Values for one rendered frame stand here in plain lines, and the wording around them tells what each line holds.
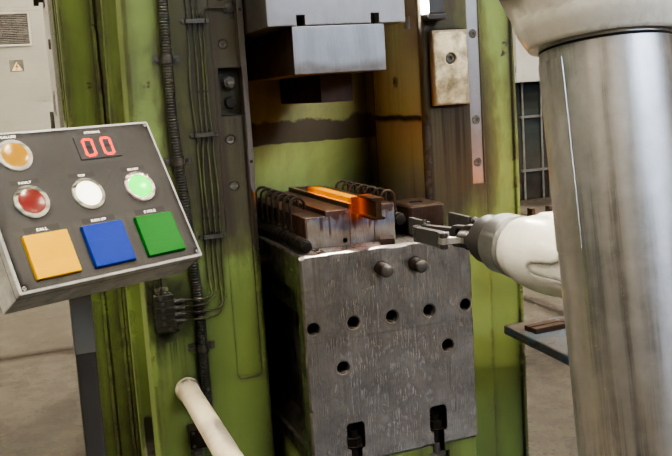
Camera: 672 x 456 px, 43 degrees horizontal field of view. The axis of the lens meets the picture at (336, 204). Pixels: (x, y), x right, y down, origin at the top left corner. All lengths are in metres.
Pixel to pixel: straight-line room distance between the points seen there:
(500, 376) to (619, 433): 1.54
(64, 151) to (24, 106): 5.39
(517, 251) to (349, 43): 0.75
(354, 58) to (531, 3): 1.13
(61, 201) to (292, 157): 0.90
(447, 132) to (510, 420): 0.75
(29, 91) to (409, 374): 5.41
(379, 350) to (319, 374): 0.14
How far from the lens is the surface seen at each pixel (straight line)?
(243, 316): 1.89
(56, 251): 1.41
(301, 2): 1.73
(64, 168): 1.49
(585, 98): 0.64
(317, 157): 2.24
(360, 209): 1.76
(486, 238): 1.23
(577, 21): 0.64
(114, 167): 1.54
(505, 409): 2.23
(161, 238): 1.50
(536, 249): 1.12
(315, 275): 1.69
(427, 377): 1.85
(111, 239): 1.45
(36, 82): 6.91
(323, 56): 1.74
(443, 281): 1.81
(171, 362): 1.87
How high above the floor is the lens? 1.23
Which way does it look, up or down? 8 degrees down
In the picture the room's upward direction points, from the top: 4 degrees counter-clockwise
